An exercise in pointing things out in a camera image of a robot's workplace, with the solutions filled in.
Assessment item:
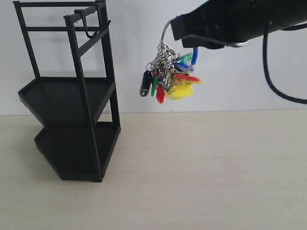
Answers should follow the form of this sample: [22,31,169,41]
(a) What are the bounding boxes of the colourful key tag bunch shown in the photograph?
[139,21,204,104]

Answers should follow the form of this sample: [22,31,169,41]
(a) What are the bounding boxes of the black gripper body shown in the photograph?
[170,0,240,50]

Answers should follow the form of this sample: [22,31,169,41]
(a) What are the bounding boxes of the black metal shelf rack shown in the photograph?
[13,0,121,182]

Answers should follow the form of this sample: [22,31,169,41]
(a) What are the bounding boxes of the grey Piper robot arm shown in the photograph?
[170,0,307,49]

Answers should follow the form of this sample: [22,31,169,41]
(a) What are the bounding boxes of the black metal S-hook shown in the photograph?
[74,9,111,39]

